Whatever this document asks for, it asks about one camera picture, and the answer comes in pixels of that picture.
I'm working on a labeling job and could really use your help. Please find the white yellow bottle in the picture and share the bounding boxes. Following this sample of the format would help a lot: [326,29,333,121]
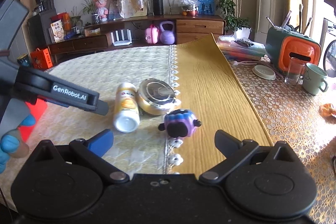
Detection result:
[113,82,140,133]

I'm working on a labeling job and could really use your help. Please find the round gold tin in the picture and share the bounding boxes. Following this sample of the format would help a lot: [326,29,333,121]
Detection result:
[136,79,181,116]

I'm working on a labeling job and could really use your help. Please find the purple sheep toy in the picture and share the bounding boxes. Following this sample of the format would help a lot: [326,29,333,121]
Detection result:
[158,109,202,139]

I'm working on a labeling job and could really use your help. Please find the blue gloved left hand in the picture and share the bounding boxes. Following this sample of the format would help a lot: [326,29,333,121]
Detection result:
[1,129,30,173]

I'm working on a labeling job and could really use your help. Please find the orange gift bag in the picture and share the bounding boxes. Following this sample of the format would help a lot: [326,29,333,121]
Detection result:
[30,48,53,70]

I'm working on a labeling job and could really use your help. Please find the cream quilted table mat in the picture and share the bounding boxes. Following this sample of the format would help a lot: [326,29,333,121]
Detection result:
[0,45,185,212]

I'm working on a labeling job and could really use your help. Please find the lace tablecloth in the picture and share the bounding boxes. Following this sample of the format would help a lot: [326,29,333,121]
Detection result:
[230,61,335,223]

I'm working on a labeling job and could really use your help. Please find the white router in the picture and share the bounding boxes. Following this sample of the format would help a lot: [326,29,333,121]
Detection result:
[110,29,132,47]

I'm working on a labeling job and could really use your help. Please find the round white lid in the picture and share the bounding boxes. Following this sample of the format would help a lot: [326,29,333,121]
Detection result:
[252,65,276,81]

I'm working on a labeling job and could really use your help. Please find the pink toy case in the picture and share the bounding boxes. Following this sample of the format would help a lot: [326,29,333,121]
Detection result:
[145,24,159,44]

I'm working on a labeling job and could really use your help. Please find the clear glass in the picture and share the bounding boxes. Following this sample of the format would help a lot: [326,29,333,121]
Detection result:
[284,57,305,86]

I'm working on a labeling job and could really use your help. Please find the purple kettlebell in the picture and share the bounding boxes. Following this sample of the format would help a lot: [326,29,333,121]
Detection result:
[159,20,175,45]

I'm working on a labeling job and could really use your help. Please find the wooden tv cabinet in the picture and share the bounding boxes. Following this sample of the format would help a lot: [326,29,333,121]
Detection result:
[48,15,226,64]

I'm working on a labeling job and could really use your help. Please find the green mug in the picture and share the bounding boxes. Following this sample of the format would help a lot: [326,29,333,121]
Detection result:
[302,63,329,96]

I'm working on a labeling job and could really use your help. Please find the pink doll figure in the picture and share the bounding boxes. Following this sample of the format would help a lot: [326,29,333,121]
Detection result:
[93,0,108,22]

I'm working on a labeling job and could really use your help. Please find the black speaker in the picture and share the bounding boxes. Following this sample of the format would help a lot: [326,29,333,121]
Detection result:
[152,0,164,16]

